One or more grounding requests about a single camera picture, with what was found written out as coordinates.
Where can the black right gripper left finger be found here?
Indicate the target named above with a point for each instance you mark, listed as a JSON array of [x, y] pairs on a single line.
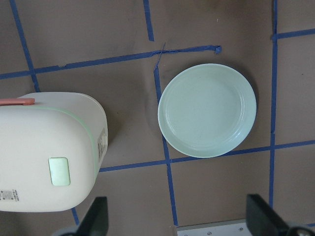
[[95, 222]]

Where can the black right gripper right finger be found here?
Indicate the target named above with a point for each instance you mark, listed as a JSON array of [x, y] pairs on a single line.
[[262, 220]]

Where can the white rice cooker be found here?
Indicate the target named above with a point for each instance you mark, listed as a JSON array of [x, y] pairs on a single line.
[[52, 145]]

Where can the light green plate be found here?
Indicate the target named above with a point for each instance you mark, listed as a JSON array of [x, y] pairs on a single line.
[[207, 110]]

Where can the grey metal bracket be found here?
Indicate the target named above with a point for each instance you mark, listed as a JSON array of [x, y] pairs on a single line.
[[224, 228]]

